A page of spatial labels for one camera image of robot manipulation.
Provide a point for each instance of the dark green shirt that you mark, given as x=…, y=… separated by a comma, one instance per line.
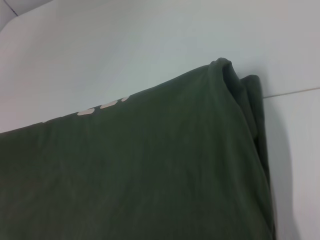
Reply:
x=150, y=162

